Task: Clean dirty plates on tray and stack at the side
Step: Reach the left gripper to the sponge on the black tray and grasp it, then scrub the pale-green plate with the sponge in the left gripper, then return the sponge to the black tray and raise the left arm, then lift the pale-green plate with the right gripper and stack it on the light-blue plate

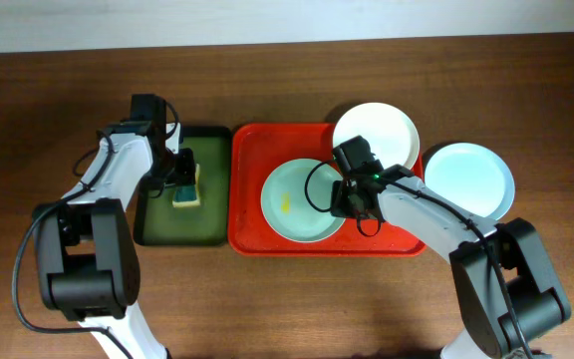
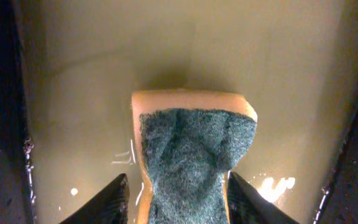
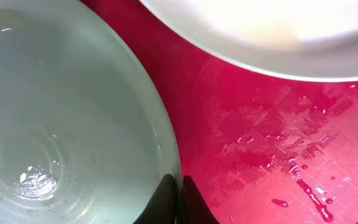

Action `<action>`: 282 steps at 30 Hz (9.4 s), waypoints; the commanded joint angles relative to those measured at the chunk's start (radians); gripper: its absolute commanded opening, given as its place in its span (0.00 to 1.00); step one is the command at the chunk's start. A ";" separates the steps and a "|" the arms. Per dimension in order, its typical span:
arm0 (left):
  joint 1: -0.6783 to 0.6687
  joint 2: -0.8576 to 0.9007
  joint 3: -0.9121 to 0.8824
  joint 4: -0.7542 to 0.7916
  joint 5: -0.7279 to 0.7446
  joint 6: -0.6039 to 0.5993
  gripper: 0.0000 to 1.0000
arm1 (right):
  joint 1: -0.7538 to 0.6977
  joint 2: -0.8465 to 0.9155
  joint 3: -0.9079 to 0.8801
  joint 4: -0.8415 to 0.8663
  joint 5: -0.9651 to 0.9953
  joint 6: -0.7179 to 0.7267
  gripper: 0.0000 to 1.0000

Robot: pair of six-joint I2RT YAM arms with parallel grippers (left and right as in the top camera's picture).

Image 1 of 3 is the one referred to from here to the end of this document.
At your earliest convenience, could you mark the light blue plate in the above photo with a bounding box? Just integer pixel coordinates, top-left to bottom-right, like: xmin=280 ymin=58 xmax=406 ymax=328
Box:
xmin=425 ymin=143 xmax=516 ymax=220

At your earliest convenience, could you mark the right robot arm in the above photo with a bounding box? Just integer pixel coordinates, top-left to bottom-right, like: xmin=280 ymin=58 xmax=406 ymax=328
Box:
xmin=331 ymin=166 xmax=571 ymax=358

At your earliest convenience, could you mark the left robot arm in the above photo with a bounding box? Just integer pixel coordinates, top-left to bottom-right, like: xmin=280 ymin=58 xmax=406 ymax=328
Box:
xmin=31 ymin=122 xmax=182 ymax=358

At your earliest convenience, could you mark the red plastic tray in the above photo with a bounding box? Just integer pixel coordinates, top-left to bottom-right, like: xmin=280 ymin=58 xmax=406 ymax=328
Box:
xmin=227 ymin=123 xmax=426 ymax=257

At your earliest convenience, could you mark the yellow green sponge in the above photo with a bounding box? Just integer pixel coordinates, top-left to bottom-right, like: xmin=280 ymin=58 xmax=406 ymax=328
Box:
xmin=171 ymin=165 xmax=200 ymax=208

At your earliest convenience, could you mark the white plate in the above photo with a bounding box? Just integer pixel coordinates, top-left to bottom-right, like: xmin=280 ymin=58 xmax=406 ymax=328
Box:
xmin=332 ymin=103 xmax=420 ymax=170

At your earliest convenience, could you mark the light green plate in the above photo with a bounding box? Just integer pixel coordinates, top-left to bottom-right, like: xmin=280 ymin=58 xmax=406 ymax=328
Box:
xmin=260 ymin=159 xmax=345 ymax=244

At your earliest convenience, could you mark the dark green tray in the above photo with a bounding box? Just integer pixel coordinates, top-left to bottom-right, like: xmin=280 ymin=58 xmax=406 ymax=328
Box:
xmin=133 ymin=126 xmax=232 ymax=246

